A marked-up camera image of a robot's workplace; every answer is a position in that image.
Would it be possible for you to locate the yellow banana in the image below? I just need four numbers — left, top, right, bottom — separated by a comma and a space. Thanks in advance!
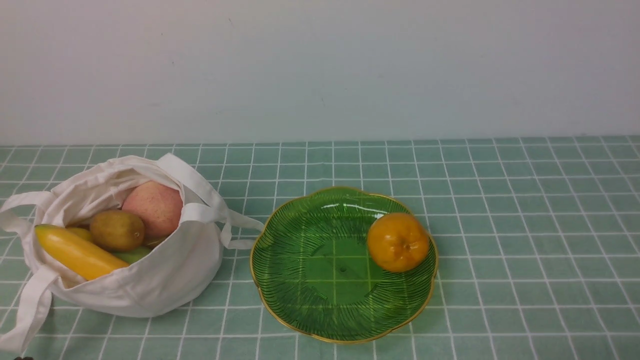
34, 224, 130, 281

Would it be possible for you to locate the pink peach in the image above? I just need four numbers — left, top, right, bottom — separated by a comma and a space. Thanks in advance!
121, 181, 185, 239

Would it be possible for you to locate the green fruit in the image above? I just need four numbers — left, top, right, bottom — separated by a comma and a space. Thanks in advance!
111, 246, 152, 265

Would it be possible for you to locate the green glass plate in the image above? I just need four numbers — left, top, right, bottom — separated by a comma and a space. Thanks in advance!
250, 186, 439, 344

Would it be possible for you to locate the orange tangerine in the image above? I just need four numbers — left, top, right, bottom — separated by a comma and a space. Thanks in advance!
366, 212, 431, 273

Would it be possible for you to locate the yellow lemon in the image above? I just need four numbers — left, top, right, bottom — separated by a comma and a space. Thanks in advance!
66, 227, 93, 243

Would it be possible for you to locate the white cloth bag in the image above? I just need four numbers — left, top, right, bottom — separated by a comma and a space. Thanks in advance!
1, 153, 264, 354

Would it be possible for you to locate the brown kiwi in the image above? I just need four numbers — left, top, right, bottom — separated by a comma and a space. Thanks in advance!
89, 209, 146, 252

